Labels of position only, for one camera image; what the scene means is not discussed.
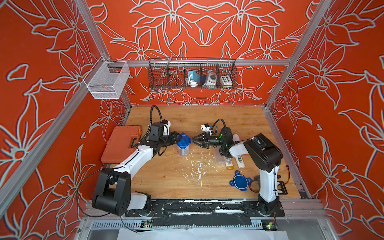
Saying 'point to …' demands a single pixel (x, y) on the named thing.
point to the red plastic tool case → (120, 145)
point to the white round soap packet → (236, 138)
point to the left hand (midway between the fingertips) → (179, 137)
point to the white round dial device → (211, 78)
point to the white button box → (225, 80)
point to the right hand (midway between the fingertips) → (192, 143)
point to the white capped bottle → (240, 162)
